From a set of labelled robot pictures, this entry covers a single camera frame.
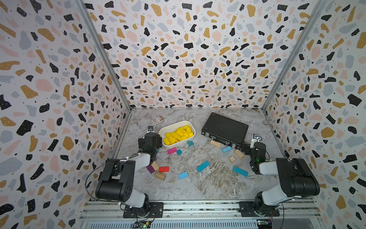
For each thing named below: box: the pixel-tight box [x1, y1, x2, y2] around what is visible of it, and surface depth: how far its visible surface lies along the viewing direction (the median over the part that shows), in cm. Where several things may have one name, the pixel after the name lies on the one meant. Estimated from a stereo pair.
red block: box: [159, 166, 170, 173], surface depth 91 cm
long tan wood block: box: [151, 160, 160, 172], surface depth 89 cm
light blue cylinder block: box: [221, 145, 233, 154], surface depth 99 cm
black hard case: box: [201, 112, 249, 148], surface depth 105 cm
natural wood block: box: [154, 171, 167, 181], surface depth 85 cm
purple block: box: [145, 164, 156, 175], surface depth 89 cm
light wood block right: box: [234, 148, 245, 160], surface depth 95 cm
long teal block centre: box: [196, 160, 211, 173], surface depth 92 cm
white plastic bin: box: [160, 120, 196, 147], surface depth 102 cm
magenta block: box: [167, 147, 177, 156], surface depth 98 cm
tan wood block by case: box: [210, 139, 222, 148], surface depth 102 cm
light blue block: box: [178, 171, 189, 180], surface depth 87 cm
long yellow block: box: [162, 132, 177, 146], surface depth 99 cm
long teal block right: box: [232, 166, 250, 177], surface depth 89 cm
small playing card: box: [151, 114, 166, 126], surface depth 115 cm
